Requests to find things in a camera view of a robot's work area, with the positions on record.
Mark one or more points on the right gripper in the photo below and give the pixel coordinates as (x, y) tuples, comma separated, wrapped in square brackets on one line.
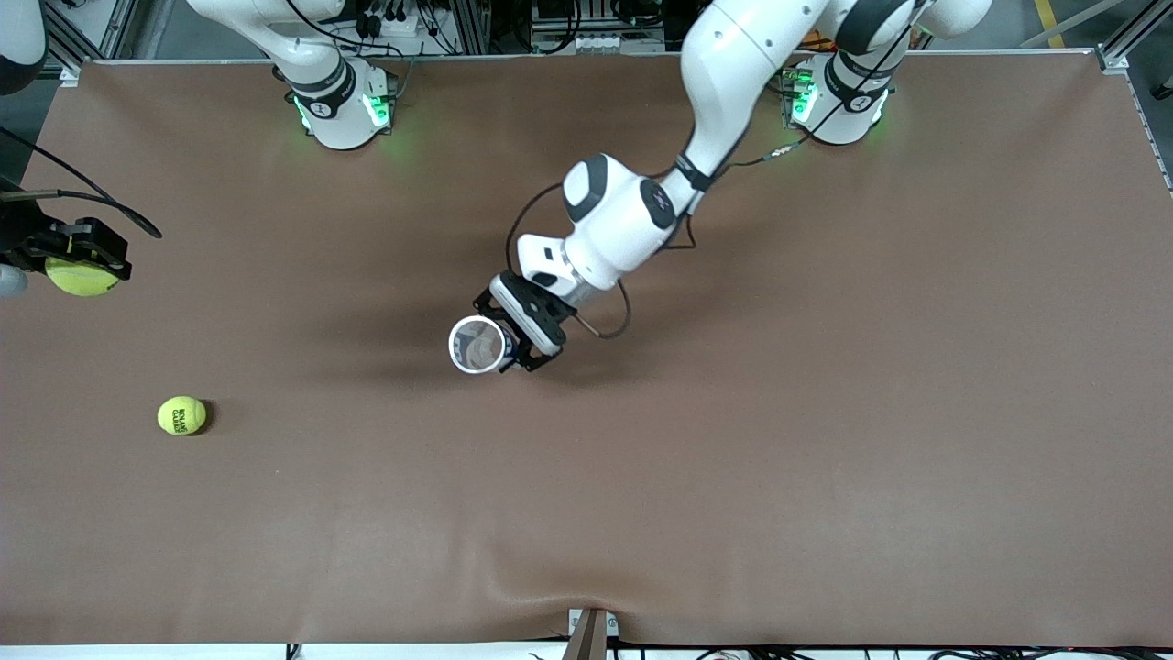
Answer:
[(35, 240)]

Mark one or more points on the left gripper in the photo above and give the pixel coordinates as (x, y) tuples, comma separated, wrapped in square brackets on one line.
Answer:
[(523, 342)]

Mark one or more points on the plain yellow tennis ball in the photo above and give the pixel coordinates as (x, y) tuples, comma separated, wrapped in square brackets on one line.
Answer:
[(82, 280)]

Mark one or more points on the clear tennis ball can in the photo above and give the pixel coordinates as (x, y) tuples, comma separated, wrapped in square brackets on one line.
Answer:
[(476, 344)]

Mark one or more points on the yellow tennis ball black print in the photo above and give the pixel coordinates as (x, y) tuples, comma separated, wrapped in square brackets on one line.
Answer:
[(181, 415)]

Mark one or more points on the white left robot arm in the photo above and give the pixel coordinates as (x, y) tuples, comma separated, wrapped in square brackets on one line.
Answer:
[(632, 220)]

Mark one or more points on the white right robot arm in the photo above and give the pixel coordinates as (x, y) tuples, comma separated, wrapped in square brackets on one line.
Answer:
[(339, 110)]

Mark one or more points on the brown table mat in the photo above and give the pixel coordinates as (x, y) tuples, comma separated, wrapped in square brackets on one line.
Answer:
[(586, 504)]

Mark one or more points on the white power strip with plugs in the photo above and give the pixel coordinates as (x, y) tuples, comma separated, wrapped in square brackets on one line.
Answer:
[(412, 27)]

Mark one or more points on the white table corner bracket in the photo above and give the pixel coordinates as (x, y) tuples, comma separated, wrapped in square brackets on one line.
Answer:
[(1112, 62), (70, 76)]

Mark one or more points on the aluminium frame profile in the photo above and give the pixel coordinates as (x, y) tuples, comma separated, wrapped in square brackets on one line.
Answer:
[(117, 32), (1136, 32)]

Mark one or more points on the wooden post with metal bracket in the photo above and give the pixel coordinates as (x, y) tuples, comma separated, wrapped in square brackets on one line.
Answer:
[(589, 634)]

